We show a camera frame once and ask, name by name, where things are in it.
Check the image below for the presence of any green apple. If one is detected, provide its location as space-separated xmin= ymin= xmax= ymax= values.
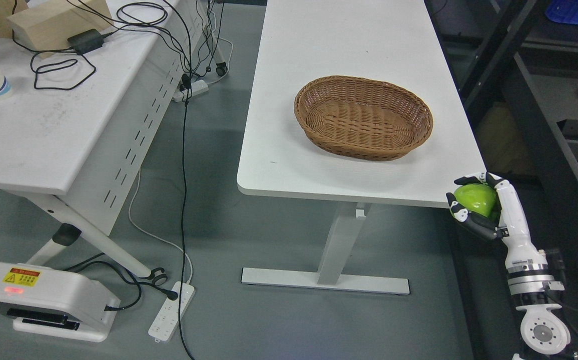
xmin=453 ymin=183 xmax=500 ymax=220

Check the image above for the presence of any white standing desk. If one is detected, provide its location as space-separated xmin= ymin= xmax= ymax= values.
xmin=237 ymin=0 xmax=485 ymax=295

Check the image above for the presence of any wooden block with hole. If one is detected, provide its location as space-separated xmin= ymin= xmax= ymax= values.
xmin=7 ymin=0 xmax=111 ymax=51

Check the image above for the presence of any white folding table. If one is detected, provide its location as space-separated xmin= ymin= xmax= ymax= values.
xmin=0 ymin=0 xmax=209 ymax=280

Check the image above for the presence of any white power strip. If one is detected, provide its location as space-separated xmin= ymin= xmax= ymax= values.
xmin=148 ymin=281 xmax=195 ymax=343
xmin=172 ymin=79 xmax=209 ymax=103

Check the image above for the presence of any black metal shelf rack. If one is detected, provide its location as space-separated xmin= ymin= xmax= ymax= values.
xmin=426 ymin=0 xmax=578 ymax=281

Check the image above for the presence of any white power strip near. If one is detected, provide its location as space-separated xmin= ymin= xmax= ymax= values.
xmin=148 ymin=281 xmax=195 ymax=343

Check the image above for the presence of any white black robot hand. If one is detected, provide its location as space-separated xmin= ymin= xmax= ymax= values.
xmin=446 ymin=172 xmax=548 ymax=274

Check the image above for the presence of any brown wicker basket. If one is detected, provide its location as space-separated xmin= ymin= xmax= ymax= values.
xmin=293 ymin=75 xmax=434 ymax=162

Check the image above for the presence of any black power adapter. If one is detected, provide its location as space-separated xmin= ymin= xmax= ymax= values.
xmin=67 ymin=29 xmax=104 ymax=55

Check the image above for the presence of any white power strip far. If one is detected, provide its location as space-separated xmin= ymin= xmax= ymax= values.
xmin=172 ymin=79 xmax=209 ymax=103

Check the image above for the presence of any white machine with warning label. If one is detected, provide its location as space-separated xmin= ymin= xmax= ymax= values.
xmin=0 ymin=262 xmax=120 ymax=343

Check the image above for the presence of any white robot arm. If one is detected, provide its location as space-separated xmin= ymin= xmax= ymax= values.
xmin=507 ymin=261 xmax=571 ymax=356

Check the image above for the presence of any black hanging cable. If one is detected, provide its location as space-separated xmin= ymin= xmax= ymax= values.
xmin=144 ymin=0 xmax=224 ymax=360

